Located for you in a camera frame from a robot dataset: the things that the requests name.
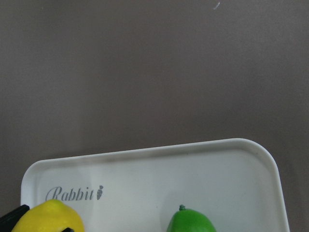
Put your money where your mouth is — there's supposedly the white rabbit tray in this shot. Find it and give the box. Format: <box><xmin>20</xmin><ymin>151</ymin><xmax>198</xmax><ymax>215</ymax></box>
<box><xmin>21</xmin><ymin>138</ymin><xmax>290</xmax><ymax>232</ymax></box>

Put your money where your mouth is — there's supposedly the yellow lemon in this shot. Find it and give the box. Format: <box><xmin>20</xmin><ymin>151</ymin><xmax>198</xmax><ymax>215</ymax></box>
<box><xmin>12</xmin><ymin>199</ymin><xmax>85</xmax><ymax>232</ymax></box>

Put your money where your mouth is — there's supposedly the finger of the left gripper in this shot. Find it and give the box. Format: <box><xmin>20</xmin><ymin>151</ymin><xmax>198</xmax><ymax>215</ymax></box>
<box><xmin>0</xmin><ymin>204</ymin><xmax>29</xmax><ymax>226</ymax></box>
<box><xmin>61</xmin><ymin>228</ymin><xmax>74</xmax><ymax>232</ymax></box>

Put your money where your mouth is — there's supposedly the green lime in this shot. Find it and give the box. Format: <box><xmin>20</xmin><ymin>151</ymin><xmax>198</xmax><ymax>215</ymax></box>
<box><xmin>166</xmin><ymin>204</ymin><xmax>216</xmax><ymax>232</ymax></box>

